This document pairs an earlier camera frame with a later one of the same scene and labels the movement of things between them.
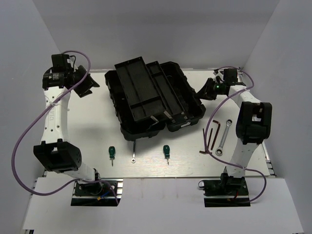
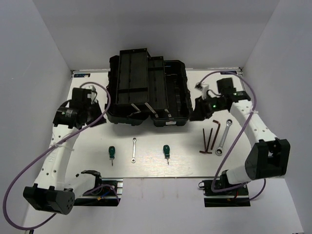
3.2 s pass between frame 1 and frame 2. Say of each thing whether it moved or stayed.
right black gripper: moved
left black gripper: moved
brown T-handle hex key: stayed
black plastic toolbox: moved
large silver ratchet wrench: stayed
